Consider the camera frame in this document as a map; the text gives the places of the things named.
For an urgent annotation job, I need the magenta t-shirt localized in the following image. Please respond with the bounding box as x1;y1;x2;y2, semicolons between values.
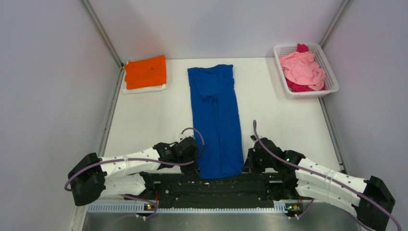
285;43;326;93

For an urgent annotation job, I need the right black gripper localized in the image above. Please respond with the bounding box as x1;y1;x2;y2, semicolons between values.
241;147;275;173

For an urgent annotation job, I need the white plastic basket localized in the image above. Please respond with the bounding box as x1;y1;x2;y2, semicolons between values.
273;43;339;100

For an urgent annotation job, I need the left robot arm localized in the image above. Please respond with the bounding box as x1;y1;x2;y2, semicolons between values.
64;137;205;206

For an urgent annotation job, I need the pink t-shirt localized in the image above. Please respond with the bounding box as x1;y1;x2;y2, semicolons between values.
279;50;326;91

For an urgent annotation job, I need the folded orange t-shirt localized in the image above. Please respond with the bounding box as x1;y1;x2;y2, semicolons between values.
124;55;167;90

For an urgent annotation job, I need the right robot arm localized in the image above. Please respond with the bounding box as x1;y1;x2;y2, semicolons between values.
242;135;395;231

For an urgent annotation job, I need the white cable duct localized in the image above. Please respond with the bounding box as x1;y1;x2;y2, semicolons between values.
87;202;299;214

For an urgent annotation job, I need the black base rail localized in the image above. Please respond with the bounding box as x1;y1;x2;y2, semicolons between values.
139;173;299;209

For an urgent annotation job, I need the blue printed t-shirt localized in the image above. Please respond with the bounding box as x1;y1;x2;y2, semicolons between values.
187;64;244;179

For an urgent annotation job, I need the folded white t-shirt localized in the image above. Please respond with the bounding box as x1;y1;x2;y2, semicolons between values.
122;84;167;94

